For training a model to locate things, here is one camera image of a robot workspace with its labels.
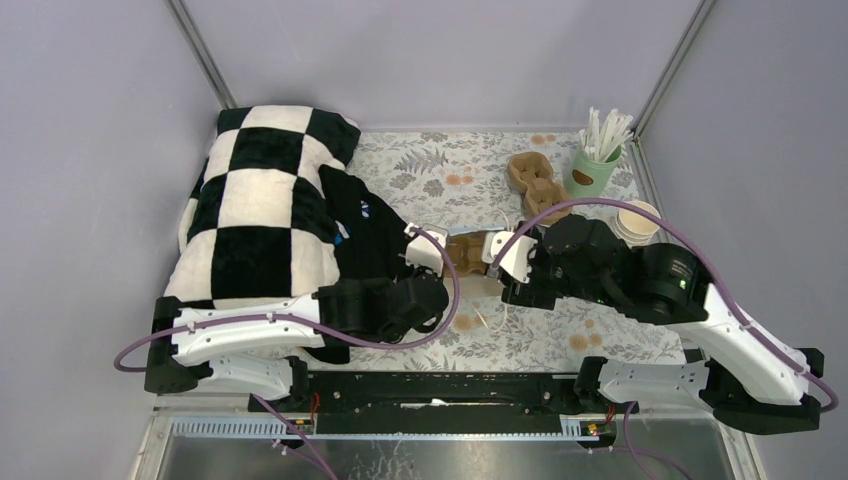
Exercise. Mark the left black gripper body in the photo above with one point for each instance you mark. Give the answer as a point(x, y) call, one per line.
point(395, 337)

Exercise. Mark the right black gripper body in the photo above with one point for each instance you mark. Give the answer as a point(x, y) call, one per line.
point(548, 280)

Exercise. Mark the light blue paper bag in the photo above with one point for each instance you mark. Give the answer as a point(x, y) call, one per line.
point(475, 288)

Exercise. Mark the brown cardboard cup carrier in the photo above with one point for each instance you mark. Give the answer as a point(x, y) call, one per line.
point(466, 253)

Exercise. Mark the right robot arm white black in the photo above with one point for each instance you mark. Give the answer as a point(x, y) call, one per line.
point(740, 374)

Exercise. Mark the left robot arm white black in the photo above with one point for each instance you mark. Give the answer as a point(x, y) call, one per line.
point(205, 348)

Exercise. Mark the stack of white paper cups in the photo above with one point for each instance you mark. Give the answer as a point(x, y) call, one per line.
point(634, 229)

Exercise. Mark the black t-shirt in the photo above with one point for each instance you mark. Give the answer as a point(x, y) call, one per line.
point(370, 242)

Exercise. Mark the green straw holder cup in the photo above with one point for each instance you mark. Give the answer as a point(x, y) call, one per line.
point(588, 178)

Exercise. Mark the floral patterned table mat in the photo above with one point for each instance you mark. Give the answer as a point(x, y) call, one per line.
point(459, 181)

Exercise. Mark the white wrapped straws bundle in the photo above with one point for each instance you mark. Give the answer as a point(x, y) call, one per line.
point(602, 137)

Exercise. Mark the black white checkered blanket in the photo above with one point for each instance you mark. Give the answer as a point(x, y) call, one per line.
point(257, 228)

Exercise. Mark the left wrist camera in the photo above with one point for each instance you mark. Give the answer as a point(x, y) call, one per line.
point(421, 252)

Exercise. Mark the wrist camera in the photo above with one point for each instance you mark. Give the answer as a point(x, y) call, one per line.
point(516, 260)
point(421, 252)

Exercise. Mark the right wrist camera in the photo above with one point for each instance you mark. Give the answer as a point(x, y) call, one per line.
point(516, 260)

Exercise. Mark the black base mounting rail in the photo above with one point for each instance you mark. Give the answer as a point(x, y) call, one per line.
point(439, 403)

